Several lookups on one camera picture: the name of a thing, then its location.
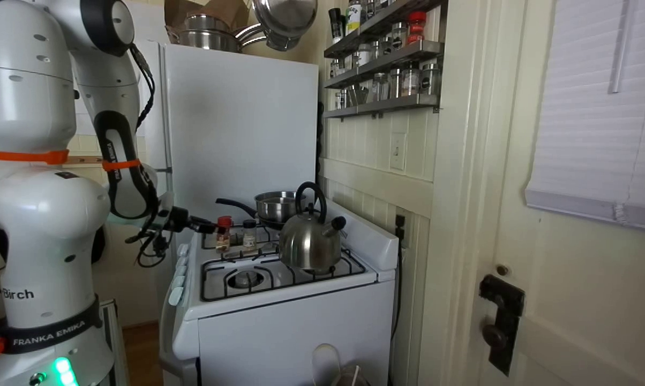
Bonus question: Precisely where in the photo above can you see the white window blind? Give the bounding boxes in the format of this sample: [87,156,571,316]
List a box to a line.
[524,0,645,236]

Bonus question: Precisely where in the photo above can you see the white gas stove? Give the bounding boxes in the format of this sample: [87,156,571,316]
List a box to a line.
[157,199,403,386]

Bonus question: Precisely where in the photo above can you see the roasted cinnamon spice bottle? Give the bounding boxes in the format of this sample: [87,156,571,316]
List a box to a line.
[213,215,236,254]

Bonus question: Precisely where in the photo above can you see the steel kettle black handle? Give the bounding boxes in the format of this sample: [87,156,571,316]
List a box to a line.
[276,181,349,277]

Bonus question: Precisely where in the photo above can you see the steel spice rack shelf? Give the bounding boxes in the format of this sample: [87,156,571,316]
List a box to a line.
[322,0,447,60]
[327,93,442,121]
[324,39,444,90]

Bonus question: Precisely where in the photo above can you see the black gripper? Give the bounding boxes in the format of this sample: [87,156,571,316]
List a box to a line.
[163,206,221,238]

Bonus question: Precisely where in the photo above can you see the black-lidded tall bottle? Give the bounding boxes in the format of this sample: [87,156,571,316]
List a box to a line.
[329,7,345,44]

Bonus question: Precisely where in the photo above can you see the small glass spice jar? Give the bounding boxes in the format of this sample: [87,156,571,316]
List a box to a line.
[374,72,390,103]
[355,44,375,74]
[399,62,418,101]
[417,58,440,98]
[386,66,403,103]
[357,75,375,107]

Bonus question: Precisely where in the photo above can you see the black stove grate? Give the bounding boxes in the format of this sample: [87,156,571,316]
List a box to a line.
[197,250,370,302]
[199,221,286,254]

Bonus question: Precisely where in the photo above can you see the hanging steel bowl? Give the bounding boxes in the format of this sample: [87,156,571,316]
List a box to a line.
[251,0,322,53]

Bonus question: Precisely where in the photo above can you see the white blind wand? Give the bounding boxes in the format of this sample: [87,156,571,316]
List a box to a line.
[604,0,635,97]

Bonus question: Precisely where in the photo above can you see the orange velcro strap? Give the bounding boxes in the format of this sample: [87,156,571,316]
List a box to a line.
[0,147,71,169]
[100,156,147,173]

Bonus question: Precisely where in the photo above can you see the wooden wall rail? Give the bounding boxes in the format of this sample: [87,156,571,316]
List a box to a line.
[67,154,108,169]

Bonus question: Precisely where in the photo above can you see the cream panelled door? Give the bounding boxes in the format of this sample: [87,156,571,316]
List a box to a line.
[470,0,645,386]

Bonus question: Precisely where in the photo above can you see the black door latch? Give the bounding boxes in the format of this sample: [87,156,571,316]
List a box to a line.
[479,272,528,377]

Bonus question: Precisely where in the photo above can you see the black cable bundle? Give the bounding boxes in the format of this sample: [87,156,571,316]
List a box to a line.
[124,41,175,271]

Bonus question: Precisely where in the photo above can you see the white refrigerator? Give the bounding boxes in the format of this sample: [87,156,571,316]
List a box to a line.
[132,41,322,329]

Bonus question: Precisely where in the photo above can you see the large yellow-label jar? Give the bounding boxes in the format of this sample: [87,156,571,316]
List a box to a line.
[345,3,365,36]

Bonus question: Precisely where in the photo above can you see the wall power outlet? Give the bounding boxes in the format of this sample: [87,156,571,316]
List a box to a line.
[393,213,409,242]

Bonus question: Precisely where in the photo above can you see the stick cinnamon spice bottle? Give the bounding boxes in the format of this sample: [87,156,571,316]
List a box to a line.
[406,10,430,48]

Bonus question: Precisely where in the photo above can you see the steel saucepan black handle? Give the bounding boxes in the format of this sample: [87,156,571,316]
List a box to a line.
[215,188,300,229]

